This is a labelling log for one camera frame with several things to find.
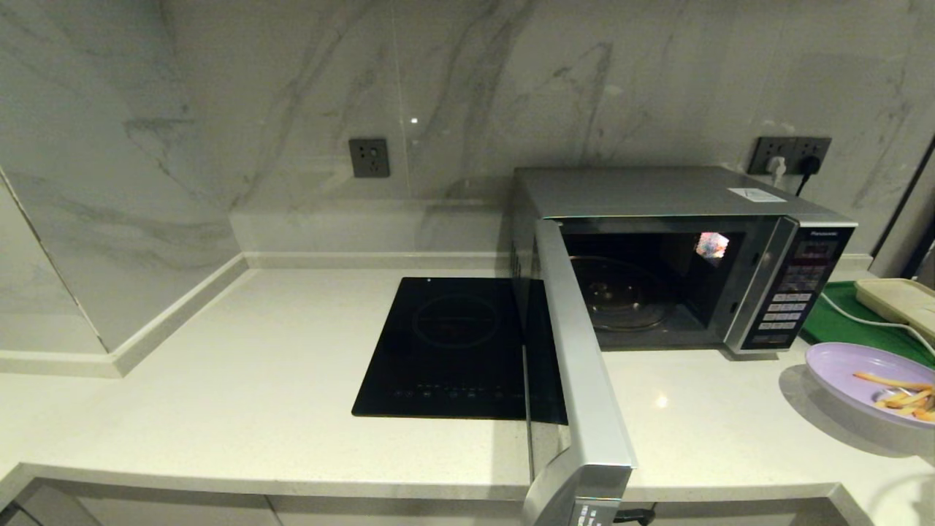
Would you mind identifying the silver Panasonic microwave oven body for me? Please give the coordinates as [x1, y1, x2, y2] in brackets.
[509, 166, 858, 355]

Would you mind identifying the grey single wall socket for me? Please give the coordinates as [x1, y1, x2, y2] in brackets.
[348, 138, 391, 179]

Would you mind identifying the grey double wall socket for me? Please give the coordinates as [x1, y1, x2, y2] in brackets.
[749, 137, 833, 176]

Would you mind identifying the black power plug with cable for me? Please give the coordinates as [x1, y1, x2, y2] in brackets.
[794, 156, 820, 199]

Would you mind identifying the microwave door with dark glass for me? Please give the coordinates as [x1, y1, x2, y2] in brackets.
[521, 219, 655, 526]

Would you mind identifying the beige power strip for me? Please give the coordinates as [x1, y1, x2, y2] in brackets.
[855, 278, 935, 344]

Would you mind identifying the glass microwave turntable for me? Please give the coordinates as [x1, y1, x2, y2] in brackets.
[571, 256, 671, 331]

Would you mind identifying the black induction cooktop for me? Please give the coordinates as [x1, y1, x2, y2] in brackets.
[352, 278, 527, 420]

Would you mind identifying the green plastic tray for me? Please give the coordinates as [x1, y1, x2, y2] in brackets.
[800, 282, 935, 370]

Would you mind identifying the grey angled cabinet panel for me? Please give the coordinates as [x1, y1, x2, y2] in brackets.
[0, 482, 99, 526]

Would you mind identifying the white power cable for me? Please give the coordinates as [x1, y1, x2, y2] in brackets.
[818, 292, 935, 357]

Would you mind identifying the grey cabinet door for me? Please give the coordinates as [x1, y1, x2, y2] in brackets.
[650, 500, 852, 526]
[73, 491, 282, 526]

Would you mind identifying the purple plate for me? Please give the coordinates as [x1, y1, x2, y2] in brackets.
[806, 342, 935, 430]

